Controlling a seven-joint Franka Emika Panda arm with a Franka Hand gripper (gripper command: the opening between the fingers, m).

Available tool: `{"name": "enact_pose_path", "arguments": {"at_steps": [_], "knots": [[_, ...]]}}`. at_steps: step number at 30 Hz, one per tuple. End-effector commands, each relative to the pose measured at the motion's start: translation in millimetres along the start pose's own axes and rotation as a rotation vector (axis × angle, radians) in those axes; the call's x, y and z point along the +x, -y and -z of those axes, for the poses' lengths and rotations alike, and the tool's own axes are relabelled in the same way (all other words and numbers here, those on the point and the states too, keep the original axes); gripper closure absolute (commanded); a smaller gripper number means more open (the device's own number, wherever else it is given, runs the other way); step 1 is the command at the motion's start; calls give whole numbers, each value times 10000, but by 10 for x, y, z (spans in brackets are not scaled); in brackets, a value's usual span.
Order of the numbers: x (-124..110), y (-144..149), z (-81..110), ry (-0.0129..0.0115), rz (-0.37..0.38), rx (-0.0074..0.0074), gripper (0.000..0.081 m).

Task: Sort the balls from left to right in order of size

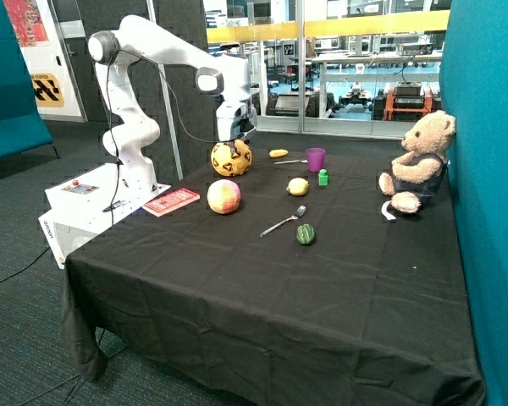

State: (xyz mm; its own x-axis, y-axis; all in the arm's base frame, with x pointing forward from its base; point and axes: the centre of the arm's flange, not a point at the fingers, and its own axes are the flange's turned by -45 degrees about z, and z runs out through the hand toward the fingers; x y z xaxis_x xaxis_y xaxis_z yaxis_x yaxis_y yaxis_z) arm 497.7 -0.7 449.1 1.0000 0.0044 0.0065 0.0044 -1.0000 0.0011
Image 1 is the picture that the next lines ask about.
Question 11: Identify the red book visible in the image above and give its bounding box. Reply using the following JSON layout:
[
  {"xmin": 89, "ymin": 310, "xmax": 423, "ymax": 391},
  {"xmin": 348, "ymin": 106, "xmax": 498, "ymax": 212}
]
[{"xmin": 142, "ymin": 188, "xmax": 200, "ymax": 217}]

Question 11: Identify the orange black wheeled robot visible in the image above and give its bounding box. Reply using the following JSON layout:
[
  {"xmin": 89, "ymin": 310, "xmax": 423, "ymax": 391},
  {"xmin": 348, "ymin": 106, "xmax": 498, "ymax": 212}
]
[{"xmin": 372, "ymin": 82, "xmax": 442, "ymax": 122}]

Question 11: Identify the pink yellow soft ball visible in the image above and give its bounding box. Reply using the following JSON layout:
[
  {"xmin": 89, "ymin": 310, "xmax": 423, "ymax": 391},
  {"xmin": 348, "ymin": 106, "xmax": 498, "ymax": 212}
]
[{"xmin": 207, "ymin": 179, "xmax": 241, "ymax": 215}]

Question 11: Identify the purple plastic cup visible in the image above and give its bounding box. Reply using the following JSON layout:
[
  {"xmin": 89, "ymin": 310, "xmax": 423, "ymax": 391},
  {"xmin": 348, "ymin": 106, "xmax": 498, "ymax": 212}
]
[{"xmin": 306, "ymin": 147, "xmax": 326, "ymax": 173}]

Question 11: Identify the red poster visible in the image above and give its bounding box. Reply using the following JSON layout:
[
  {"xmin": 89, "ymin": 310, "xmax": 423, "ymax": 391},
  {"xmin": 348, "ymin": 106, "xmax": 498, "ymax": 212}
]
[{"xmin": 3, "ymin": 0, "xmax": 49, "ymax": 47}]

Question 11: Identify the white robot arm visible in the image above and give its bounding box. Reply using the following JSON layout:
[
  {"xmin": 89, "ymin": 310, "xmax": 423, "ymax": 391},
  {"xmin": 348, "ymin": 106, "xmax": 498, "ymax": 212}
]
[{"xmin": 88, "ymin": 15, "xmax": 257, "ymax": 195}]

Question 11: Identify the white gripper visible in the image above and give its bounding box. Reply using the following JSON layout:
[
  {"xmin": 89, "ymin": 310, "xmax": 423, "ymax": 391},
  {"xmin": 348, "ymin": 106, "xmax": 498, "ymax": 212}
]
[{"xmin": 216, "ymin": 101, "xmax": 257, "ymax": 153}]

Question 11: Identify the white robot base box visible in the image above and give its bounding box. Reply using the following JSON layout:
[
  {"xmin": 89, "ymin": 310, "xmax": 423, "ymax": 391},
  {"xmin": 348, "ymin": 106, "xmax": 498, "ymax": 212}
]
[{"xmin": 39, "ymin": 163, "xmax": 169, "ymax": 269}]

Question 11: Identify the silver spoon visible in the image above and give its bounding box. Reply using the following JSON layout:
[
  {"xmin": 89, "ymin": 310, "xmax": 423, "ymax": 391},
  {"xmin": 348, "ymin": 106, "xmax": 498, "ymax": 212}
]
[{"xmin": 274, "ymin": 159, "xmax": 307, "ymax": 165}]

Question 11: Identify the green toy bell pepper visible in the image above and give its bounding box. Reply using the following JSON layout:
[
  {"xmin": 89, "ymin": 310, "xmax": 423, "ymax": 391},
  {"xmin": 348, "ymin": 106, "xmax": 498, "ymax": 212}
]
[{"xmin": 295, "ymin": 223, "xmax": 316, "ymax": 245}]

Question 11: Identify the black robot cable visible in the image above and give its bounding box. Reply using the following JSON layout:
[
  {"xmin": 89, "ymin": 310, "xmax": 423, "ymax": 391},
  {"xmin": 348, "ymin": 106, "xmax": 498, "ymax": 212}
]
[{"xmin": 102, "ymin": 48, "xmax": 221, "ymax": 214}]

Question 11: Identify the black tablecloth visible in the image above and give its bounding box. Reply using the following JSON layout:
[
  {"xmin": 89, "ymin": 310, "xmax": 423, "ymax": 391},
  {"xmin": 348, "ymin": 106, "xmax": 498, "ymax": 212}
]
[{"xmin": 60, "ymin": 153, "xmax": 486, "ymax": 405}]

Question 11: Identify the white workbench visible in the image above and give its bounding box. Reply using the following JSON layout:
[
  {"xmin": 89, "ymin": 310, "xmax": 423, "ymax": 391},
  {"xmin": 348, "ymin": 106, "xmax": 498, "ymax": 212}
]
[{"xmin": 305, "ymin": 52, "xmax": 441, "ymax": 122}]

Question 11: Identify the brown teddy bear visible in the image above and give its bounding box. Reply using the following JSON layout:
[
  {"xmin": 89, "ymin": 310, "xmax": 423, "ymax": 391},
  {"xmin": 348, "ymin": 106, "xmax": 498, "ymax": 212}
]
[{"xmin": 378, "ymin": 110, "xmax": 456, "ymax": 214}]

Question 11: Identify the yellow black soccer ball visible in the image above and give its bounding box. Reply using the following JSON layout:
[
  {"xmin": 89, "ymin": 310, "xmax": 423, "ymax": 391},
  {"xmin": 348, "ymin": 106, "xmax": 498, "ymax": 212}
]
[{"xmin": 210, "ymin": 140, "xmax": 253, "ymax": 177}]

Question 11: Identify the yellow toy corn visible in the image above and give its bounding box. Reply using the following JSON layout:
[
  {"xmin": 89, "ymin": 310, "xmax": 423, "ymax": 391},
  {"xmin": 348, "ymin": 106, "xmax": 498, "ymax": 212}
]
[{"xmin": 269, "ymin": 149, "xmax": 289, "ymax": 158}]

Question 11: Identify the black yellow sign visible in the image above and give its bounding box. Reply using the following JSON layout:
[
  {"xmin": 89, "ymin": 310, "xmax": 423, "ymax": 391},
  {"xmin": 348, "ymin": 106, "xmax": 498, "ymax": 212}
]
[{"xmin": 30, "ymin": 73, "xmax": 64, "ymax": 108}]

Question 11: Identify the silver fork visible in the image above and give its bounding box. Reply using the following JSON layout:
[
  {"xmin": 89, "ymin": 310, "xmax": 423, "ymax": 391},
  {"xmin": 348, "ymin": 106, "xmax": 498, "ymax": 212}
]
[{"xmin": 259, "ymin": 205, "xmax": 307, "ymax": 237}]

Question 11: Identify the green toy block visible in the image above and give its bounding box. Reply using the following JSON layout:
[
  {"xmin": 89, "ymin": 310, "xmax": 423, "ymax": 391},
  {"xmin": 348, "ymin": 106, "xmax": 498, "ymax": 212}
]
[{"xmin": 318, "ymin": 168, "xmax": 329, "ymax": 186}]

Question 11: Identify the teal sofa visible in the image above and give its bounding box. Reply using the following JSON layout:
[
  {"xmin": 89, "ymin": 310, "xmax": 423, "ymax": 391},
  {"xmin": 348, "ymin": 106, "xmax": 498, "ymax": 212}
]
[{"xmin": 0, "ymin": 1, "xmax": 53, "ymax": 159}]

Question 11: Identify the teal partition wall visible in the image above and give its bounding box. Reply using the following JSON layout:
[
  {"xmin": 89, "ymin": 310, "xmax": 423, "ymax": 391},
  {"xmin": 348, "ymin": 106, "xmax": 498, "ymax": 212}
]
[{"xmin": 439, "ymin": 1, "xmax": 508, "ymax": 405}]

